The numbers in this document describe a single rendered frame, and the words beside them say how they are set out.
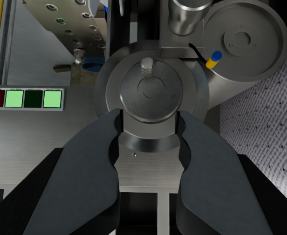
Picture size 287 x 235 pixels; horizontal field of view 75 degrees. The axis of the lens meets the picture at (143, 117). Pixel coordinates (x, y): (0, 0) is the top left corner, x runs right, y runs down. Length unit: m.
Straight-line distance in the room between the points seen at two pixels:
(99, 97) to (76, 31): 0.34
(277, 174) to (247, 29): 0.20
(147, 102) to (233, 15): 0.17
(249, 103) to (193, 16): 0.23
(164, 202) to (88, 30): 0.51
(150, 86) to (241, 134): 0.24
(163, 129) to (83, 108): 0.41
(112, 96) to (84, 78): 3.10
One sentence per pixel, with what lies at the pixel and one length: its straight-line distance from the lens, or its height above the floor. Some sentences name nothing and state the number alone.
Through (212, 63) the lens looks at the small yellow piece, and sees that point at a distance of 0.20.
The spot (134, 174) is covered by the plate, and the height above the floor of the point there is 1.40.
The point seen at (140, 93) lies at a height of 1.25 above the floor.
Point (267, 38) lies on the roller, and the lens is 0.32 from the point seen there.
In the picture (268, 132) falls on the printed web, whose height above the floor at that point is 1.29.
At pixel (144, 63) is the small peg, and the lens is 0.20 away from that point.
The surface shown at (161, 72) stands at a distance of 0.23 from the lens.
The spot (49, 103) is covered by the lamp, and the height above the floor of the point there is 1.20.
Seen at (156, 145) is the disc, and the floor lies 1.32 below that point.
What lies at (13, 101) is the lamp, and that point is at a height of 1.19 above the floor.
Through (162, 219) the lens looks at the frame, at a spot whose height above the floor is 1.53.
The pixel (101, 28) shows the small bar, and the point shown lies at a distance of 0.50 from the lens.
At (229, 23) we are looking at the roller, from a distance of 0.31.
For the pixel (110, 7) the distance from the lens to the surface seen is 0.31.
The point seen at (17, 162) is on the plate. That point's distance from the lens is 0.69.
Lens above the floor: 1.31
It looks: 7 degrees down
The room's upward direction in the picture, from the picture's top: 179 degrees counter-clockwise
